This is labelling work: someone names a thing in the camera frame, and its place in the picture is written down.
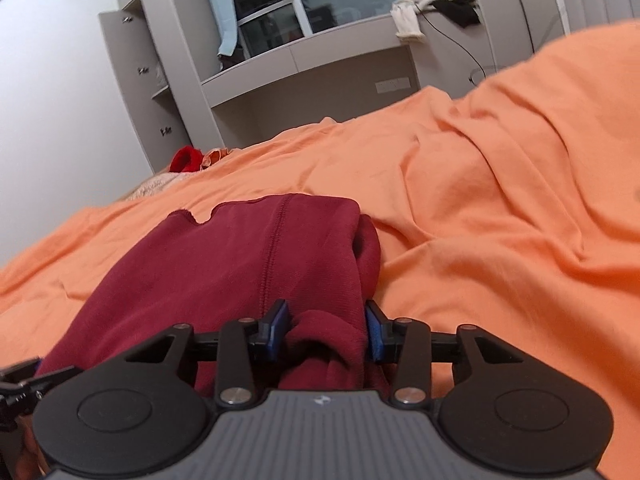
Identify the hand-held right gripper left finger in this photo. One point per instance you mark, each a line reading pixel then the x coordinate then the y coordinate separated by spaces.
pixel 277 332

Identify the light blue curtain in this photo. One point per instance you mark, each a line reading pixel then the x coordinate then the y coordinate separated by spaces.
pixel 220 5

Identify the floral bed sheet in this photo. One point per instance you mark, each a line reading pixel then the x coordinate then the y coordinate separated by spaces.
pixel 150 187

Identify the bright red cloth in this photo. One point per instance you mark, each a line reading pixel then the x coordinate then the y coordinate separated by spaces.
pixel 185 160

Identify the dark red shirt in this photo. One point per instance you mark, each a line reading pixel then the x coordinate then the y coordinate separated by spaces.
pixel 200 270

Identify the black garment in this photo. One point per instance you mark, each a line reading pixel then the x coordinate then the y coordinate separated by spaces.
pixel 460 12

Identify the orange blanket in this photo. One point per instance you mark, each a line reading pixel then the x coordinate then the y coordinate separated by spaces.
pixel 500 200

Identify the grey built-in cabinet unit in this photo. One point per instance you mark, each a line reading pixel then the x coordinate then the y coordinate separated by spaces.
pixel 340 65

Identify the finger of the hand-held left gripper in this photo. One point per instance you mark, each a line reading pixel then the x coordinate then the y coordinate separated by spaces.
pixel 30 385

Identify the white wall socket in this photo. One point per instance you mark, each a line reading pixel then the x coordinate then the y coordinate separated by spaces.
pixel 393 85

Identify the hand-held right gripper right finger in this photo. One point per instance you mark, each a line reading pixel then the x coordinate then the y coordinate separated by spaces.
pixel 372 334

